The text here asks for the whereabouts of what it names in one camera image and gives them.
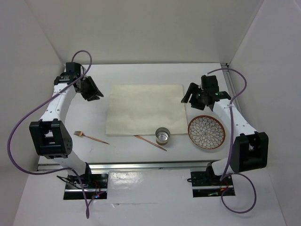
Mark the aluminium rail right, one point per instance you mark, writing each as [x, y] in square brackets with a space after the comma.
[228, 79]

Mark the aluminium rail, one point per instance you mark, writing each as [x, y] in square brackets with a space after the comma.
[228, 79]
[149, 165]

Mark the copper knife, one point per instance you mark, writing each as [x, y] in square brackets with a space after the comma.
[141, 138]

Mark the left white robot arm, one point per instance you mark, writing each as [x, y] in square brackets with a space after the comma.
[50, 137]

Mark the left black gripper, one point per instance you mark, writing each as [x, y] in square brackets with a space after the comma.
[89, 79]

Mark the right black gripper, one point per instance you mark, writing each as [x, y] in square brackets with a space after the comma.
[193, 89]

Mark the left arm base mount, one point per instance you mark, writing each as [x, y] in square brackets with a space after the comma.
[96, 188]

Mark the floral patterned plate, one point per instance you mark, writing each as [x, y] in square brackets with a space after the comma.
[206, 132]

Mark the cream cloth napkin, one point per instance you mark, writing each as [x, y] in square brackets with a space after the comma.
[140, 109]

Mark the aluminium rail front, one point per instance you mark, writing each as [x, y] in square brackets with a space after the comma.
[149, 165]

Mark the silver metal cup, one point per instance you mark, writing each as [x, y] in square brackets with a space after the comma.
[162, 135]

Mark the copper fork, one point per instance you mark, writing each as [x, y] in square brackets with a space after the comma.
[82, 134]

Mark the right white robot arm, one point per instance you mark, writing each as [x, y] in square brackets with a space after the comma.
[248, 147]

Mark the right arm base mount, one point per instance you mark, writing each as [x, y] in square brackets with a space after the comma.
[203, 186]

